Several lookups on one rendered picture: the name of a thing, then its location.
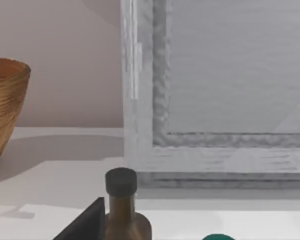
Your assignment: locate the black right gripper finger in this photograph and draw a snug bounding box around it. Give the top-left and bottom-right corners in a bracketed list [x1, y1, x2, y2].
[52, 196, 106, 240]

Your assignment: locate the brown bottle with black cap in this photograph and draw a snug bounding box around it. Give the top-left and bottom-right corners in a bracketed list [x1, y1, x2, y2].
[104, 167, 153, 240]

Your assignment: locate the dark green round object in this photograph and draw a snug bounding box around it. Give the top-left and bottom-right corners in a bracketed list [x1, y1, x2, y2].
[201, 233, 238, 240]

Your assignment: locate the woven wooden basket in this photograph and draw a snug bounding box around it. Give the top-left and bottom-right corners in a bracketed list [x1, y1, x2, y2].
[0, 56, 32, 169]

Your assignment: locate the grey cabinet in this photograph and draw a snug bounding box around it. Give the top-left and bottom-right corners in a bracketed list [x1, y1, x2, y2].
[119, 0, 300, 190]

